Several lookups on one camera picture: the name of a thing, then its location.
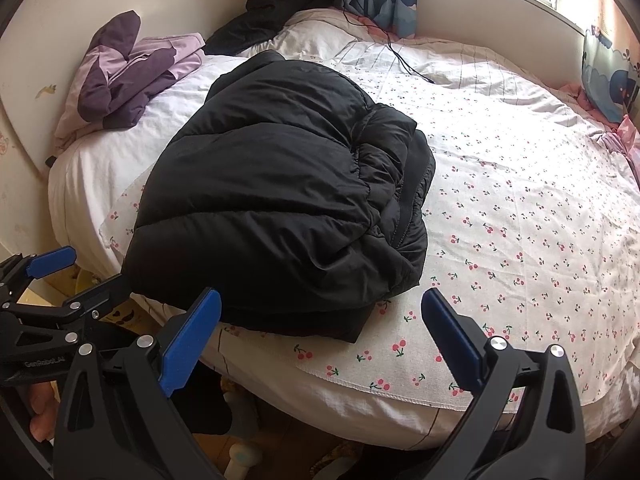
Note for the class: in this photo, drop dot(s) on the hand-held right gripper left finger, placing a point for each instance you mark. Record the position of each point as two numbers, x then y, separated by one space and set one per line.
192 340

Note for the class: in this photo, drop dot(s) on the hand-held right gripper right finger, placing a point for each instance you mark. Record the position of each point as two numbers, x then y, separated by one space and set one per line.
450 340

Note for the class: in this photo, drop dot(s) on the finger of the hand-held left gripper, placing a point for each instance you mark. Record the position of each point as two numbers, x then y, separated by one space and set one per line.
50 262
100 297

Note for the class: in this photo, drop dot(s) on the black puffer jacket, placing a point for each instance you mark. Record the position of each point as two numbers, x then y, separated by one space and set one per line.
275 185

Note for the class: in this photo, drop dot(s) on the person's left hand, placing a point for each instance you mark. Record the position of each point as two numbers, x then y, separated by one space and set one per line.
42 405

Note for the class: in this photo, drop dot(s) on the yellow printed slipper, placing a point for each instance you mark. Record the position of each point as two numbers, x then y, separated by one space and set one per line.
120 312

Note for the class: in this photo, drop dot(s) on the plain white quilt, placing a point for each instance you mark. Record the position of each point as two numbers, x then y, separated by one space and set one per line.
100 175

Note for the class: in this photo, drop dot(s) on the white slipper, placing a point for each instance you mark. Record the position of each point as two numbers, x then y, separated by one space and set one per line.
245 455

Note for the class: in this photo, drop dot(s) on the patterned slipper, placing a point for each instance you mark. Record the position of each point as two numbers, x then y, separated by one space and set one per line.
332 455

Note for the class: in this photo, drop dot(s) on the purple jacket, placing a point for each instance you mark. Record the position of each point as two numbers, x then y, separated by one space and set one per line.
125 75

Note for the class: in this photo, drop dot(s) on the white striped duvet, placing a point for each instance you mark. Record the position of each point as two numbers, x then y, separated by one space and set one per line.
450 70

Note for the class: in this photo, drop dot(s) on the pink pillow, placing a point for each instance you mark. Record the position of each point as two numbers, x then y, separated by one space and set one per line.
627 132

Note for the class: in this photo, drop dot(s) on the beige bed headboard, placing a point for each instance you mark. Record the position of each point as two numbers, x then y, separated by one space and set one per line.
450 10

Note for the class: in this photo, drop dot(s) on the black coat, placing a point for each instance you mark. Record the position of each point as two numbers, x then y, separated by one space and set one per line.
270 10

